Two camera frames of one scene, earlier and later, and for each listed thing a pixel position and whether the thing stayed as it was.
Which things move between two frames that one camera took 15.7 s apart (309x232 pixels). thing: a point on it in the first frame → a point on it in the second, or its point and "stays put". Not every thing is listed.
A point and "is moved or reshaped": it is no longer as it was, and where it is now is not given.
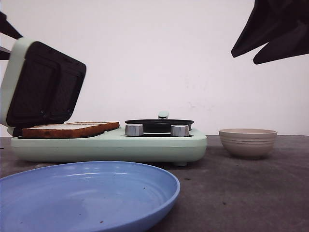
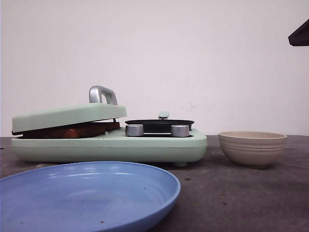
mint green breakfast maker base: [114, 147] stays put
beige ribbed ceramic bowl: [247, 143] is moved or reshaped
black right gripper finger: [268, 20] → [300, 36]
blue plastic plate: [92, 196] stays put
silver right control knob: [180, 130] stays put
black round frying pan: [162, 124] stays put
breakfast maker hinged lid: [39, 86] → [103, 105]
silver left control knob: [134, 129] stays put
